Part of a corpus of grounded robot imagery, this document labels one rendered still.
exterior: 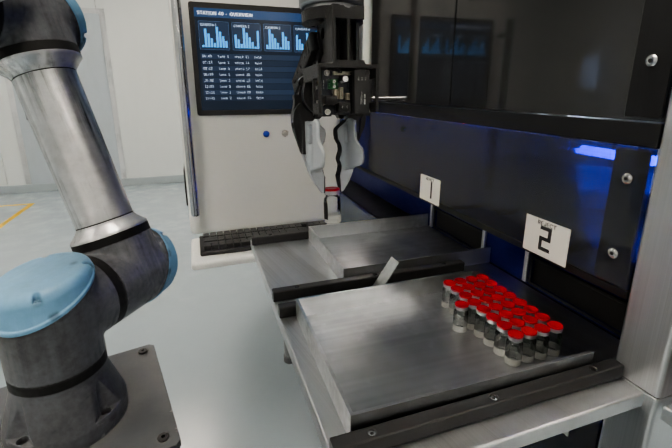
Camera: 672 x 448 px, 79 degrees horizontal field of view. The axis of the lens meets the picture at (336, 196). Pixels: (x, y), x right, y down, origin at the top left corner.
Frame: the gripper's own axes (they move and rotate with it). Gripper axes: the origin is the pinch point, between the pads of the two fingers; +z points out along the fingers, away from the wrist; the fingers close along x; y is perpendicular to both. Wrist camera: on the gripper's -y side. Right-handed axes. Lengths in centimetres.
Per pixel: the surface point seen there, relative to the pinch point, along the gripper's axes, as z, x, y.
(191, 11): -37, -13, -77
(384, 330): 24.9, 9.5, -2.7
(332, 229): 21, 16, -44
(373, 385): 25.5, 2.7, 7.7
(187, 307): 102, -26, -188
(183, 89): -16, -17, -72
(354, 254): 23.2, 16.6, -32.0
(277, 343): 105, 17, -136
